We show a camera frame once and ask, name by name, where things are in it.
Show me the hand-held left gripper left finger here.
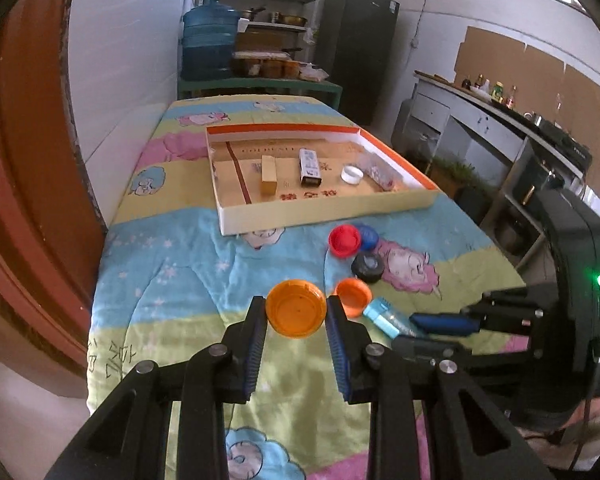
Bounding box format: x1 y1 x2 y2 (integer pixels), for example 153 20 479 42
45 296 268 480

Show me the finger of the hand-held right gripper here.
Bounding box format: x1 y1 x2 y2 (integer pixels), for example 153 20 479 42
391 334 536 386
409 282 561 338

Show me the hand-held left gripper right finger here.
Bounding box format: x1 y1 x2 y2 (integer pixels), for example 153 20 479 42
326 295 556 480

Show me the teal lighter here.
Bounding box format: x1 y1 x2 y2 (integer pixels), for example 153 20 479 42
362 297 426 339

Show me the dark orange bottle cap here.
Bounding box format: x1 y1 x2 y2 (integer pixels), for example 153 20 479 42
332 277 373 318

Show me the light orange bottle cap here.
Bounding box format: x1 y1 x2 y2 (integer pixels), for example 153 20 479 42
265 280 327 339

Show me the black bottle cap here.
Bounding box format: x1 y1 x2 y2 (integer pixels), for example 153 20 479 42
351 251 387 283

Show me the red bottle cap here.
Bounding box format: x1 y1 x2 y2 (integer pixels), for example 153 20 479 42
328 225 362 258

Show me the blue bottle cap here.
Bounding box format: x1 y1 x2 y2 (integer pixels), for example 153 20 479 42
357 224 380 252

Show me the shallow orange-rimmed cardboard tray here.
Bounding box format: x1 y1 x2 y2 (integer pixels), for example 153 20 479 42
205 124 440 237

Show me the clear glitter lighter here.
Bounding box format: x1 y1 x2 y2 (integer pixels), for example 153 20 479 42
360 155 398 192

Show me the gold lighter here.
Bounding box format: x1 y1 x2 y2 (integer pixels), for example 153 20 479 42
261 155 279 196

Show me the white printed lighter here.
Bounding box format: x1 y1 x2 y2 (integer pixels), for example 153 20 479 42
298 148 323 187

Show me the cartoon sheep printed blanket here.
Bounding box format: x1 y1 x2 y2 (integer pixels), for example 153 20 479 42
87 95 526 480

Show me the black gas stove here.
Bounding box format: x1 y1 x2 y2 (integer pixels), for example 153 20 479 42
532 115 593 171

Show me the green potted plant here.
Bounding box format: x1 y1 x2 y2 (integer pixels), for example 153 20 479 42
430 156 501 201

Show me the white counter cabinet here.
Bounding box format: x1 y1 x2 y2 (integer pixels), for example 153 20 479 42
392 70 593 271

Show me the green table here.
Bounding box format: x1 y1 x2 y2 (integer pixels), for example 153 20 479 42
177 76 343 111

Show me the white plastic bag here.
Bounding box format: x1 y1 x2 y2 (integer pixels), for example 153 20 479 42
298 62 329 82

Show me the dark refrigerator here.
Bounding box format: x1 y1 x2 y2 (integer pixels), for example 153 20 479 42
314 0 401 127

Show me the blue water jug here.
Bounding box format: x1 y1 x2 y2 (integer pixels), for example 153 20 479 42
180 0 239 81

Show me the black cable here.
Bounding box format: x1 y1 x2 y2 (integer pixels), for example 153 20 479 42
570 355 600 471

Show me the cardboard wall sheet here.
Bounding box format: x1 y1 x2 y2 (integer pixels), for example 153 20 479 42
452 25 600 196

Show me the red wooden door frame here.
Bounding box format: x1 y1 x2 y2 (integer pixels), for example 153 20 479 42
0 0 108 401

